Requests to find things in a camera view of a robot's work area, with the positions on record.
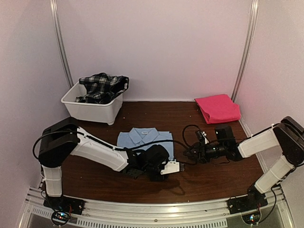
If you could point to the front aluminium rail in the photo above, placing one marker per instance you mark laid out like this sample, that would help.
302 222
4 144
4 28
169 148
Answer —
204 214

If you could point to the light blue shirt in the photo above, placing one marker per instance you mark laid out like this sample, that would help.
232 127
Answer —
140 136

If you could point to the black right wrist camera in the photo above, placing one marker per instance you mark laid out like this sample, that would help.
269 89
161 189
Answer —
225 135

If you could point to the left aluminium frame post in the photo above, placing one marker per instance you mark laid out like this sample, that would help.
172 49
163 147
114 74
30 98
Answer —
60 42

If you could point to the aluminium frame post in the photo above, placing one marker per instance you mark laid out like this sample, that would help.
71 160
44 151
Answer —
60 42
247 47

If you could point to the pink trousers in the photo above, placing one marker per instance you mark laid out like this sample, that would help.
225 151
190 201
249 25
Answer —
218 109

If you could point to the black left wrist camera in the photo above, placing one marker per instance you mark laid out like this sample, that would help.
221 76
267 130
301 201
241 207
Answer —
156 157

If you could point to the white plastic laundry bin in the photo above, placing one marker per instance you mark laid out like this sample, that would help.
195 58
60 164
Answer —
101 113

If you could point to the right aluminium frame post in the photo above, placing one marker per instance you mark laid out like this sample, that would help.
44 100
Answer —
247 47

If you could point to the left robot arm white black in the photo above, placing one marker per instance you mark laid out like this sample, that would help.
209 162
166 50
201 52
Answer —
66 138

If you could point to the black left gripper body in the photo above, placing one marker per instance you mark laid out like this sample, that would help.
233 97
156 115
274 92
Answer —
148 172

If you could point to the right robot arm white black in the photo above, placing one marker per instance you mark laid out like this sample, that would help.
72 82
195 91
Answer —
287 134

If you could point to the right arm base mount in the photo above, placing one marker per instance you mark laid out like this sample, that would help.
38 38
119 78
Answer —
249 206

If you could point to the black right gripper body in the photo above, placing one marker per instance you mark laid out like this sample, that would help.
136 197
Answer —
206 155

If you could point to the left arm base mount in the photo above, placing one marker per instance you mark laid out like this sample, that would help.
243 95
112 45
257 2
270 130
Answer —
63 208

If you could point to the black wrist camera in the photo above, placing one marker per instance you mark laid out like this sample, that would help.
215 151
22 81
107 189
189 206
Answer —
156 157
225 135

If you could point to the black white plaid garment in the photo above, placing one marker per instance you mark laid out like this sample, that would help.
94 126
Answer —
102 88

